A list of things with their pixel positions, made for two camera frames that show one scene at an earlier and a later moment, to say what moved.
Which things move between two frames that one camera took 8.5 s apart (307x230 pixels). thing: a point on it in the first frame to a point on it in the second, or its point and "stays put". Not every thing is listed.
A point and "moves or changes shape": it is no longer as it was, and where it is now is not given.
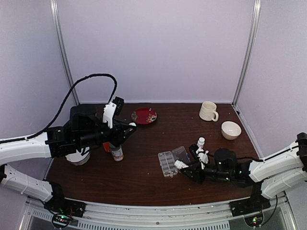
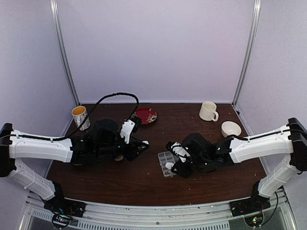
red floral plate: x=144 y=116 stays put
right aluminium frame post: x=250 y=52 stays put
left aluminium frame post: x=55 y=8 stays put
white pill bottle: x=180 y=164 moves or changes shape
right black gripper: x=196 y=172 to x=183 y=172
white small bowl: x=230 y=130 stays put
